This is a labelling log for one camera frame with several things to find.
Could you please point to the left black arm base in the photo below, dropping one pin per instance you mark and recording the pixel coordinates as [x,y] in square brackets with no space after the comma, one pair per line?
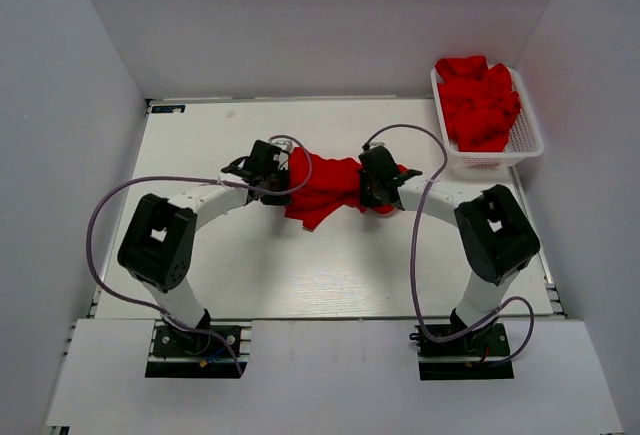
[177,355]

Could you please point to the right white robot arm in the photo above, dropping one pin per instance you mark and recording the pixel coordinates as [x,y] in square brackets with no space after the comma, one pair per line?
[497,237]

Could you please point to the red t shirt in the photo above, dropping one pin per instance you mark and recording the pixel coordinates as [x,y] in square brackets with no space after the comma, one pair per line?
[334,183]

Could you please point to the white plastic basket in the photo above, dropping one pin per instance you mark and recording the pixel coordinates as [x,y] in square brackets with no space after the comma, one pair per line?
[524,142]

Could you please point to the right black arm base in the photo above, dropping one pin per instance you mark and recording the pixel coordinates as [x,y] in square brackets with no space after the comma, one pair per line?
[472,358]

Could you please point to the blue label sticker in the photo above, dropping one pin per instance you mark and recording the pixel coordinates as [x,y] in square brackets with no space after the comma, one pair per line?
[168,109]

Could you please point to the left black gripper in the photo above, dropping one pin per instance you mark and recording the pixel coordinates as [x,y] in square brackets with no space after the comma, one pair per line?
[277,200]

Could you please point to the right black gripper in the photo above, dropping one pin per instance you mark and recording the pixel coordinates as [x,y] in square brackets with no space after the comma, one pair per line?
[367,200]

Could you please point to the pile of red shirts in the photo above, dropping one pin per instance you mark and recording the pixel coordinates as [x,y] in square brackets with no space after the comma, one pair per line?
[479,104]

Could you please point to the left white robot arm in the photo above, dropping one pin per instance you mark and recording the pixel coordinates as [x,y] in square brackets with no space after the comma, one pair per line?
[159,242]

